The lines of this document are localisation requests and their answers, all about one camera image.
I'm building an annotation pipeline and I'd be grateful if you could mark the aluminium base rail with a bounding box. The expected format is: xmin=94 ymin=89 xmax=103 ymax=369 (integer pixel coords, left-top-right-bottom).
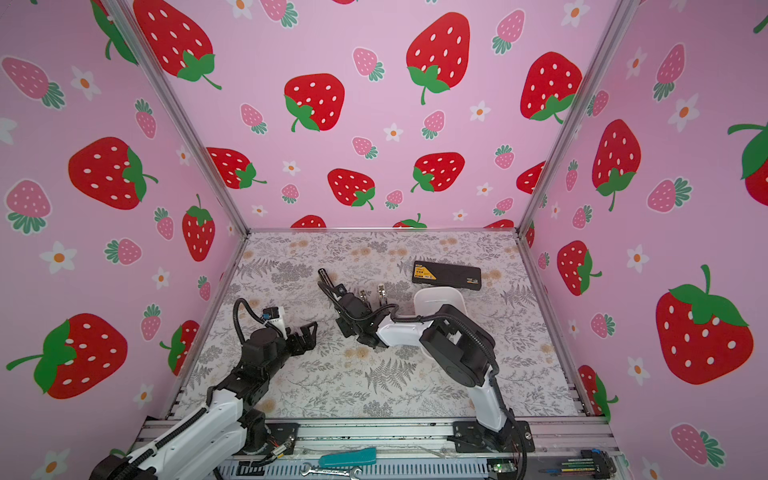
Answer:
xmin=119 ymin=416 xmax=631 ymax=480

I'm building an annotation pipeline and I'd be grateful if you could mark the black stapler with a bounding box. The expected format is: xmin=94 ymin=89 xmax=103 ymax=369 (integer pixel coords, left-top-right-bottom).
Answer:
xmin=318 ymin=268 xmax=341 ymax=306

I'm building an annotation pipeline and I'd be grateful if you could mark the silver wrench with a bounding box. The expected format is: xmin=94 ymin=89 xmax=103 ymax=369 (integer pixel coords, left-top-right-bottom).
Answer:
xmin=300 ymin=463 xmax=362 ymax=480

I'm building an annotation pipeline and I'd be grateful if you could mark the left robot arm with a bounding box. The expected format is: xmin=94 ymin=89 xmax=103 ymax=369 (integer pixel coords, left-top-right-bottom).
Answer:
xmin=90 ymin=298 xmax=318 ymax=479

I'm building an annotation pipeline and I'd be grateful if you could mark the teal handled tool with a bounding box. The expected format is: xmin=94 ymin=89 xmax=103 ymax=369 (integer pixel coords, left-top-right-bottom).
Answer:
xmin=318 ymin=447 xmax=377 ymax=468

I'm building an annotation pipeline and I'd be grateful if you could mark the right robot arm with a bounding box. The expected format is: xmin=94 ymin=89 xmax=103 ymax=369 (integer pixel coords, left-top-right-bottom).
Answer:
xmin=318 ymin=280 xmax=535 ymax=456

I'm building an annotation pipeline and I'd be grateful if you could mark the black staple box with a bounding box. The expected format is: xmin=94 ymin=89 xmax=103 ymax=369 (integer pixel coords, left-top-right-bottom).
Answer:
xmin=411 ymin=260 xmax=482 ymax=291

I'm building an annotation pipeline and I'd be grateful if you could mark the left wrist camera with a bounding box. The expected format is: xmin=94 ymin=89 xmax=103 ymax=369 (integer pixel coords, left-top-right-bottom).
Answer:
xmin=262 ymin=307 xmax=284 ymax=323

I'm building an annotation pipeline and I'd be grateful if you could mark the white plastic tray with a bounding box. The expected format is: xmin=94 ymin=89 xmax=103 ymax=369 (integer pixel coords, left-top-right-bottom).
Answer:
xmin=413 ymin=286 xmax=467 ymax=323

